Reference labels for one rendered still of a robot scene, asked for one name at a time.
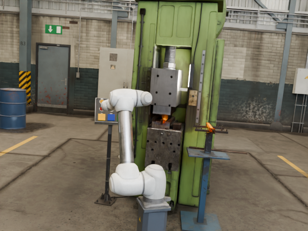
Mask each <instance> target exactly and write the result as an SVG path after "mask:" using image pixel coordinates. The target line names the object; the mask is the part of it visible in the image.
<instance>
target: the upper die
mask: <svg viewBox="0 0 308 231"><path fill-rule="evenodd" d="M175 111H176V107H170V106H160V105H153V114H161V115H171V114H173V113H174V112H175Z"/></svg>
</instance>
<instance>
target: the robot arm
mask: <svg viewBox="0 0 308 231"><path fill-rule="evenodd" d="M151 102H152V95H151V94H150V93H149V92H144V91H141V90H134V89H116V90H113V91H112V92H110V94H109V99H107V100H105V101H103V102H102V103H101V107H102V110H103V111H114V110H115V111H116V112H117V114H118V134H119V156H120V164H119V165H118V166H117V167H116V171H115V173H113V174H112V175H111V176H110V179H109V186H110V190H111V191H112V192H113V193H115V194H118V195H122V196H135V195H141V194H142V195H143V196H139V197H138V199H139V200H140V201H141V203H142V204H143V206H144V209H153V208H168V207H169V204H168V203H167V202H168V201H171V197H166V196H165V189H166V176H165V171H164V170H163V168H162V166H160V165H155V164H152V165H148V166H147V167H146V168H145V170H144V171H141V172H139V170H138V166H137V165H136V164H135V163H134V153H133V135H132V111H133V108H134V107H142V106H148V105H150V104H151Z"/></svg>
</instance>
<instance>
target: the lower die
mask: <svg viewBox="0 0 308 231"><path fill-rule="evenodd" d="M170 118H171V117H170ZM170 118H169V119H170ZM161 119H162V117H161V116H159V117H158V118H157V119H155V120H153V121H152V127H156V128H164V129H165V128H169V129H170V128H171V127H170V124H171V120H169V119H167V120H165V123H164V124H163V125H162V124H161ZM168 120H169V121H168Z"/></svg>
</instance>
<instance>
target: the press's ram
mask: <svg viewBox="0 0 308 231"><path fill-rule="evenodd" d="M182 81H183V71H181V70H172V69H159V68H152V70H151V83H150V94H151V95H152V102H151V105H160V106H170V107H177V106H178V105H179V104H180V103H181V95H182V91H187V88H182Z"/></svg>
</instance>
